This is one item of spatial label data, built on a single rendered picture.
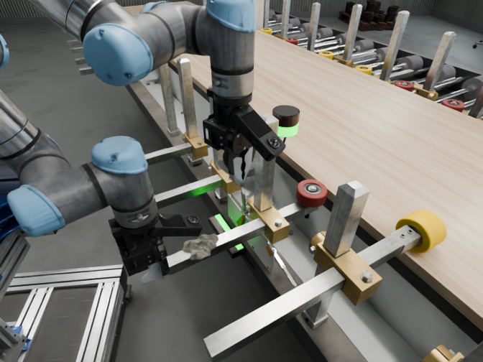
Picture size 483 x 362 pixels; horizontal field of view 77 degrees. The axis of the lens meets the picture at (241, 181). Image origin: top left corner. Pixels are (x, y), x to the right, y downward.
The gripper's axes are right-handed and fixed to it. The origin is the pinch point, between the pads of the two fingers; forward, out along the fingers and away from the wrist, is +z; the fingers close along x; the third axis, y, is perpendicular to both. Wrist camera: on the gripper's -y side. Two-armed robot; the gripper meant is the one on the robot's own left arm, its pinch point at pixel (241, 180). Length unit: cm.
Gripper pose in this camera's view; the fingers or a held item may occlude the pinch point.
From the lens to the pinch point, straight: 66.8
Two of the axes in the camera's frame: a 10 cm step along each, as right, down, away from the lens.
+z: 0.0, 7.7, 6.4
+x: -6.5, 4.8, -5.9
